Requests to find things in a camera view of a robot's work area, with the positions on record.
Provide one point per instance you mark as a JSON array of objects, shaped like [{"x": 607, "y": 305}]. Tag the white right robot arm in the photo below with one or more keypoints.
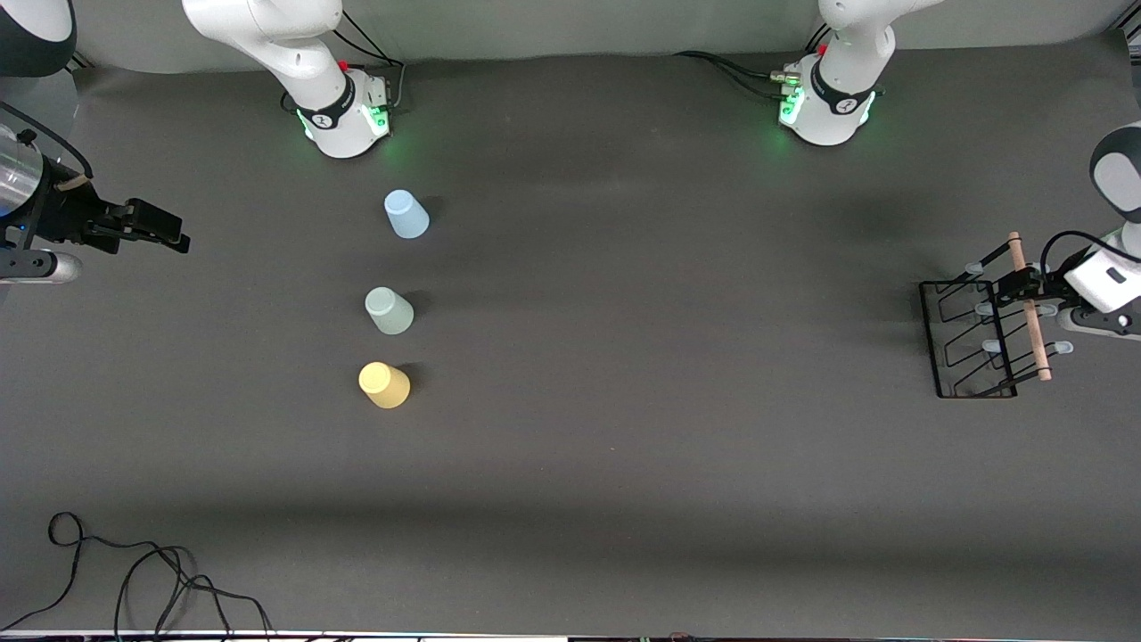
[{"x": 312, "y": 62}]

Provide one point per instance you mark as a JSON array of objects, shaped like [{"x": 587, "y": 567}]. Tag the dark grey table cloth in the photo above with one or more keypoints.
[{"x": 713, "y": 446}]

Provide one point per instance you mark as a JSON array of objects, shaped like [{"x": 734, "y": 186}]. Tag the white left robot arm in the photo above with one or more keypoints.
[{"x": 838, "y": 98}]

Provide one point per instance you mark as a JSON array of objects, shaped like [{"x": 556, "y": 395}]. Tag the pale green plastic cup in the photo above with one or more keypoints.
[{"x": 389, "y": 311}]

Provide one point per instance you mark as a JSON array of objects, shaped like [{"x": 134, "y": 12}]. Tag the yellow plastic cup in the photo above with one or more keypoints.
[{"x": 384, "y": 385}]

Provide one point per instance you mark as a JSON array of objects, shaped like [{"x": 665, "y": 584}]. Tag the grey metal frame rail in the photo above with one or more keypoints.
[{"x": 82, "y": 62}]

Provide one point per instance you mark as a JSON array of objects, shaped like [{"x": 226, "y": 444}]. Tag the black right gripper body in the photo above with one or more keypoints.
[{"x": 61, "y": 217}]

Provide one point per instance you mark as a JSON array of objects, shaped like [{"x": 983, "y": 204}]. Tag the pale blue plastic cup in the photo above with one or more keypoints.
[{"x": 406, "y": 216}]

